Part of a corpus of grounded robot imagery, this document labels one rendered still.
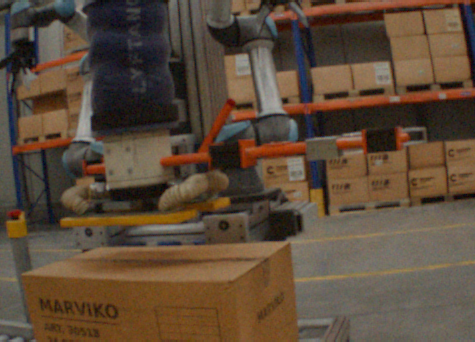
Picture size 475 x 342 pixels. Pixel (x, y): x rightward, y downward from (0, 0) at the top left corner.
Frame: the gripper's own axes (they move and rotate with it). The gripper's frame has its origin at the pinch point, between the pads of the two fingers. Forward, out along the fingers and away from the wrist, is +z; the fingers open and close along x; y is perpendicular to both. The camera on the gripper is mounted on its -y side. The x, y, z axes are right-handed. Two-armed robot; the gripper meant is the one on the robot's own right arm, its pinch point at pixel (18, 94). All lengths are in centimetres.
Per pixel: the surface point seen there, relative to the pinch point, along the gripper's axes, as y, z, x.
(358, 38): 770, -115, 278
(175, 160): -2, 30, -82
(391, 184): 656, 116, 196
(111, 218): -17, 41, -74
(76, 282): -26, 55, -67
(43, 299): -31, 60, -55
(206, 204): 6, 41, -82
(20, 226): 11, 50, 33
